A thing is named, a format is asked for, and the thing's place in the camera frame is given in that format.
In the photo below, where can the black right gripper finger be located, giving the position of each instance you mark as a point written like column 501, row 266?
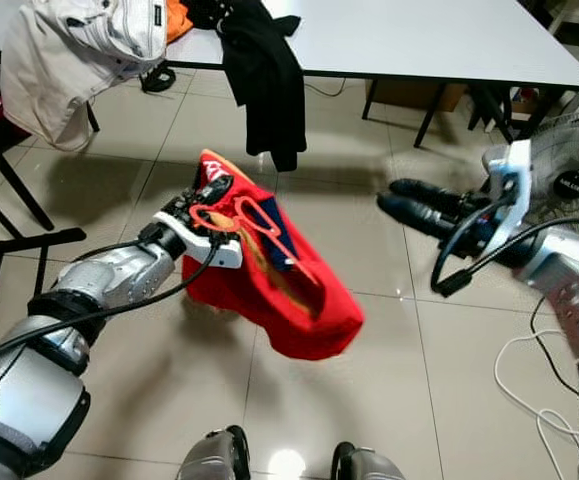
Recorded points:
column 429, row 192
column 419, row 218

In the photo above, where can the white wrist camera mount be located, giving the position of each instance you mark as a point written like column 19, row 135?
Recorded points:
column 214, row 250
column 514, row 190

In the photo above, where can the grey robot foot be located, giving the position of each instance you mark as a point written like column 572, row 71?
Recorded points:
column 217, row 458
column 367, row 463

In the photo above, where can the grey robot left foot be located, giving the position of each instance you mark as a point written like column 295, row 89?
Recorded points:
column 217, row 458

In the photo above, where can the beige jacket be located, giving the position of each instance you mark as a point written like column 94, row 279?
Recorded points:
column 69, row 60

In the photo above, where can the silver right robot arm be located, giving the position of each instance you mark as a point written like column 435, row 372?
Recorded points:
column 569, row 290

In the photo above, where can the black shirt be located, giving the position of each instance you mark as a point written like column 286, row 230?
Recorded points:
column 269, row 90

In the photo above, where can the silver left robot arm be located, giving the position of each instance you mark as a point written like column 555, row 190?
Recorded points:
column 79, row 290

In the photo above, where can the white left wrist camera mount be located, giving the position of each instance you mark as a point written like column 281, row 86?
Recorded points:
column 214, row 250

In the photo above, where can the orange garment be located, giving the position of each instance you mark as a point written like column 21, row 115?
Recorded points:
column 177, row 20

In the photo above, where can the black floor fan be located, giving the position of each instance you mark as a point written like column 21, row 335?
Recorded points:
column 574, row 160

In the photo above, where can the red plastic hanger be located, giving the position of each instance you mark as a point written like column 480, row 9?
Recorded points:
column 197, row 222

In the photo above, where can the white table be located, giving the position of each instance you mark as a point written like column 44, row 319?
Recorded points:
column 419, row 35

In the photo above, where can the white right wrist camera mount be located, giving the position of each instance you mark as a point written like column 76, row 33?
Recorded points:
column 514, row 190

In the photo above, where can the grey robot right foot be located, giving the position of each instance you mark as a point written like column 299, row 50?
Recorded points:
column 367, row 463

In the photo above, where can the red navy jersey shirt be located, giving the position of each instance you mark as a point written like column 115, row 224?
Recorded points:
column 289, row 300

